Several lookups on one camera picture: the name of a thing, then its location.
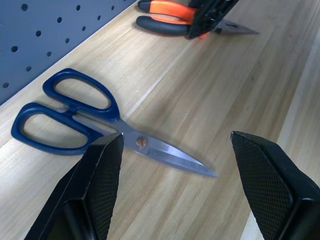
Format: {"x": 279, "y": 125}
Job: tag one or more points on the blue-grey pegboard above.
{"x": 37, "y": 47}

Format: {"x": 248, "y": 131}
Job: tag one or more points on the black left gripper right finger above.
{"x": 272, "y": 185}

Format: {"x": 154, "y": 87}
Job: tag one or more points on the orange and black pliers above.
{"x": 162, "y": 28}

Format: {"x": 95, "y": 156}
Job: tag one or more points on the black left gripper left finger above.
{"x": 82, "y": 190}

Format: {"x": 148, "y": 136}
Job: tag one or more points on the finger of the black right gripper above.
{"x": 201, "y": 21}
{"x": 226, "y": 8}

